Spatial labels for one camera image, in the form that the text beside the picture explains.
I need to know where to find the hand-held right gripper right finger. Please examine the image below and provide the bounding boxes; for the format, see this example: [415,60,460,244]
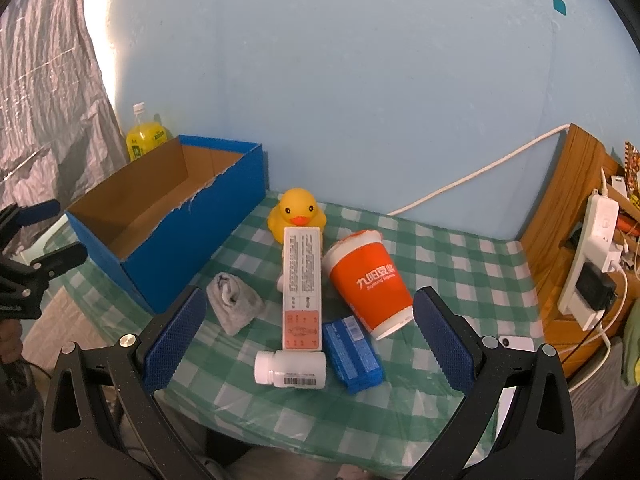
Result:
[400,286,576,480]

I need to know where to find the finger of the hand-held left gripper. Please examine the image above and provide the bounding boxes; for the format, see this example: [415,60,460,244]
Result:
[0,199,62,256]
[0,241,88,292]

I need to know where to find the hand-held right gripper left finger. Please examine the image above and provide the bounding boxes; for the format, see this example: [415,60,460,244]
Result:
[42,285,221,480]

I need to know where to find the orange paper cup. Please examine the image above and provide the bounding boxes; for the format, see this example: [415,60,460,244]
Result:
[321,229,415,341]

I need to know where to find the blue cardboard box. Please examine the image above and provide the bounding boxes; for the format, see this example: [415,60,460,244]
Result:
[65,134,264,315]

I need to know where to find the white pill bottle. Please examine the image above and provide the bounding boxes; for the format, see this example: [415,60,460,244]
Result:
[253,350,327,390]

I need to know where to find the long white carton orange label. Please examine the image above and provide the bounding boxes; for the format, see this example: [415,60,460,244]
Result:
[280,226,323,352]

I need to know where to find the grey sock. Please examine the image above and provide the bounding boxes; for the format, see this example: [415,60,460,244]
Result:
[206,272,266,336]

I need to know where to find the white phone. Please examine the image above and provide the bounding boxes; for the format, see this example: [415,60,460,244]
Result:
[497,334,536,353]

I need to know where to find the green checkered tablecloth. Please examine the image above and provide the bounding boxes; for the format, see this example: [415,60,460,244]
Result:
[25,190,546,480]

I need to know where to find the blue packet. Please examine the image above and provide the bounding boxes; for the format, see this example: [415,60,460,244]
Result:
[321,316,385,394]

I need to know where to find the yellow drink bottle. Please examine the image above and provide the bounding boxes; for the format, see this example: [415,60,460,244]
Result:
[126,102,173,163]

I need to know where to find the silver foil curtain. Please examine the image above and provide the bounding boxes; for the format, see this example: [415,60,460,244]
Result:
[0,0,131,211]

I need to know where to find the black charger plug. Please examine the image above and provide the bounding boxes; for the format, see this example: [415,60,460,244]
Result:
[575,262,618,311]

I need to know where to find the grey cloth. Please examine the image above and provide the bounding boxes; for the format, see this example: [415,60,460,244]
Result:
[565,340,640,461]

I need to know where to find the yellow rubber duck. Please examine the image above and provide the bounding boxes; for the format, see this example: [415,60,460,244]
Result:
[267,188,327,246]

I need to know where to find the green cloth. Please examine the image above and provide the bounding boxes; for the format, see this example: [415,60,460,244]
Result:
[620,320,640,388]

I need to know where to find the white power strip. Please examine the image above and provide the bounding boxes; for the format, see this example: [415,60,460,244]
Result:
[557,189,628,331]

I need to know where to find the red yellow printed card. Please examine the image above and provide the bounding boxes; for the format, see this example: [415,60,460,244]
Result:
[622,141,640,196]

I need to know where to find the white wall cable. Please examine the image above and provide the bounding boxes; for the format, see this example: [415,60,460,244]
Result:
[387,122,572,217]

